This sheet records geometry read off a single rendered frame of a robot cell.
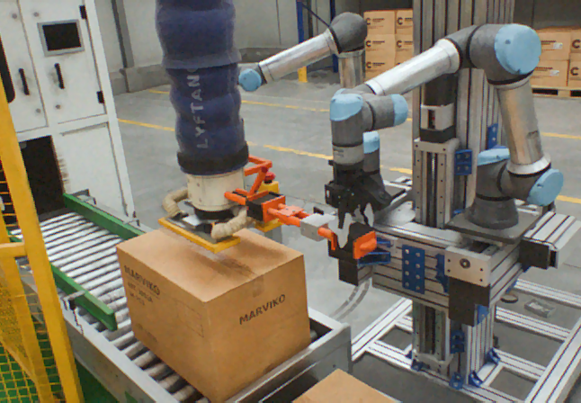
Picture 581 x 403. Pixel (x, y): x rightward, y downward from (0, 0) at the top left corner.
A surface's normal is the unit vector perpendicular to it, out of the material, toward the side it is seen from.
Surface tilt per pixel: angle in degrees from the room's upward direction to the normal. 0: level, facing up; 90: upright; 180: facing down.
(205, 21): 81
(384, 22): 90
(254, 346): 90
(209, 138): 75
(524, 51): 83
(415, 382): 0
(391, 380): 0
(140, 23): 90
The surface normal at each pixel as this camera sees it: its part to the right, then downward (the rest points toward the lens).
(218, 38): 0.66, 0.36
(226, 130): 0.45, 0.03
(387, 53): -0.63, 0.38
